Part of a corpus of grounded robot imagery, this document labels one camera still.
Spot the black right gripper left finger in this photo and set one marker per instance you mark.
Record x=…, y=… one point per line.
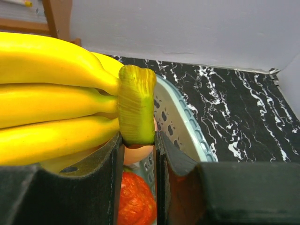
x=86, y=194

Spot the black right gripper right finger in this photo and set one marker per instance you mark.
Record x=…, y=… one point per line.
x=223, y=193

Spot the yellow bananas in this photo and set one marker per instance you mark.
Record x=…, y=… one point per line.
x=60, y=102

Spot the orange carrot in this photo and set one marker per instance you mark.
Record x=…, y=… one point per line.
x=137, y=205

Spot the orange peach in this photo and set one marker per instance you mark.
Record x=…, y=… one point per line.
x=132, y=156

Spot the teal plastic basket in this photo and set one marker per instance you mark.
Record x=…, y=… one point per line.
x=186, y=144

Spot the wooden rack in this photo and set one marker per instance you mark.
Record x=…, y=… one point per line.
x=43, y=17

